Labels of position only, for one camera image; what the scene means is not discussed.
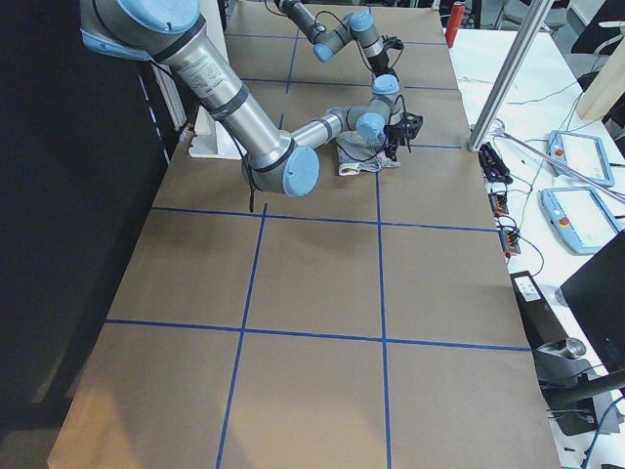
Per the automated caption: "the far blue teach pendant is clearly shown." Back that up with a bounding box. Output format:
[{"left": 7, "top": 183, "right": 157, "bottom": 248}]
[{"left": 548, "top": 131, "right": 614, "bottom": 188}]

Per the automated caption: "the near blue teach pendant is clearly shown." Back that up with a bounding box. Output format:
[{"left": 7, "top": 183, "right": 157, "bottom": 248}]
[{"left": 540, "top": 187, "right": 620, "bottom": 255}]

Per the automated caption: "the black monitor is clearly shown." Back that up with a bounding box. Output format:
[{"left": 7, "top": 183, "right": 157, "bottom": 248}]
[{"left": 561, "top": 232, "right": 625, "bottom": 371}]

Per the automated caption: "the aluminium frame post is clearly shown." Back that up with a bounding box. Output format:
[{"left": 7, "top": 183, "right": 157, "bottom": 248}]
[{"left": 468, "top": 0, "right": 554, "bottom": 151}]

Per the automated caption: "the black box white label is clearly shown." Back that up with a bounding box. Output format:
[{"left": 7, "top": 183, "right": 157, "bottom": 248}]
[{"left": 510, "top": 271, "right": 568, "bottom": 349}]

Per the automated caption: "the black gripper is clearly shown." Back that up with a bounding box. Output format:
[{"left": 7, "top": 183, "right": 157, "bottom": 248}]
[
  {"left": 367, "top": 51, "right": 396, "bottom": 77},
  {"left": 385, "top": 112, "right": 424, "bottom": 161}
]

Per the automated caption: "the black orange connector strip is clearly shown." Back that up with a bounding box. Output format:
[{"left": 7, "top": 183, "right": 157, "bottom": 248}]
[{"left": 488, "top": 192, "right": 521, "bottom": 259}]

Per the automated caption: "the blue teach pendant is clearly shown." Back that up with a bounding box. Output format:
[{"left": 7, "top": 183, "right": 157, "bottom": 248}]
[
  {"left": 548, "top": 131, "right": 614, "bottom": 188},
  {"left": 540, "top": 187, "right": 620, "bottom": 255}
]

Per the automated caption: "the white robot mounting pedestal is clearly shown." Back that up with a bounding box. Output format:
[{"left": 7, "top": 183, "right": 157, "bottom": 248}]
[{"left": 189, "top": 0, "right": 240, "bottom": 160}]

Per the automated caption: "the red cylinder bottle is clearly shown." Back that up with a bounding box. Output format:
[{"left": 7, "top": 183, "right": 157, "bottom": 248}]
[{"left": 444, "top": 1, "right": 466, "bottom": 49}]

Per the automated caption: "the navy white striped polo shirt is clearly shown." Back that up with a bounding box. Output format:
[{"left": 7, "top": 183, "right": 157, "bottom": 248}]
[{"left": 335, "top": 131, "right": 400, "bottom": 176}]

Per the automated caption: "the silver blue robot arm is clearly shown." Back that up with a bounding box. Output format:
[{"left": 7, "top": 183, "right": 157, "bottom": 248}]
[
  {"left": 274, "top": 1, "right": 403, "bottom": 77},
  {"left": 80, "top": 1, "right": 423, "bottom": 197}
]

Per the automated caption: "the black clamp tool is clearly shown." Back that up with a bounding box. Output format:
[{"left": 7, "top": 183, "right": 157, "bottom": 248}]
[{"left": 478, "top": 142, "right": 514, "bottom": 185}]

